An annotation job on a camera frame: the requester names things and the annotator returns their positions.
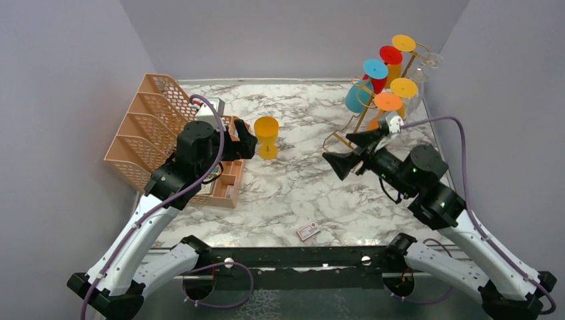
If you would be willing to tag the red plastic wine glass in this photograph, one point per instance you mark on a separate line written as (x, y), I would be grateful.
(376, 71)

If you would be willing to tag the red white staples box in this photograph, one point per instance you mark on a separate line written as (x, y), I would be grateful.
(308, 231)

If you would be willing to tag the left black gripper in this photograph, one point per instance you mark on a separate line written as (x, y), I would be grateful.
(244, 148)

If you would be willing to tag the yellow plastic wine glass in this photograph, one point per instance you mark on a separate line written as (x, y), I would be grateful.
(267, 132)

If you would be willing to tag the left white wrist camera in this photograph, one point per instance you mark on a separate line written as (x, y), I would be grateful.
(205, 114)

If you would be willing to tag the blue plastic wine glass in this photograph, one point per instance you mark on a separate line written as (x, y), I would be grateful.
(360, 95)

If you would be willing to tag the gold wire wine glass rack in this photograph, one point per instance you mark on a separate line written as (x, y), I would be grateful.
(358, 121)

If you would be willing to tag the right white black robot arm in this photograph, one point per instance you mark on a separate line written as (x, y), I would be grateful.
(505, 287)

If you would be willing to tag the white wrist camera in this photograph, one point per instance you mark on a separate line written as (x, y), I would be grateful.
(390, 128)
(205, 114)

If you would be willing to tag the yellow wine glass right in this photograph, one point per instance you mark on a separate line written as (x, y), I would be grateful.
(408, 91)

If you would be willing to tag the orange plastic wine glass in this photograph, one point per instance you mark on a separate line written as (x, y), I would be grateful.
(385, 102)

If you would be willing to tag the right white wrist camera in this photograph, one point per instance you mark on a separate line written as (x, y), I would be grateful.
(390, 128)

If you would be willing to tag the peach plastic file organizer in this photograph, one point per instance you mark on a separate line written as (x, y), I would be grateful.
(148, 134)

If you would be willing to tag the yellow wine glass top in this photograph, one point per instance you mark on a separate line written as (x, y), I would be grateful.
(401, 44)

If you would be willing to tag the clear wine glass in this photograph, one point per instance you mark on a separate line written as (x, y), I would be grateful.
(420, 74)

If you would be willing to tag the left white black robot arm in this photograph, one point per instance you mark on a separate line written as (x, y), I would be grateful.
(118, 284)

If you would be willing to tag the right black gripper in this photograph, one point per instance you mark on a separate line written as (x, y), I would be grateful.
(342, 162)

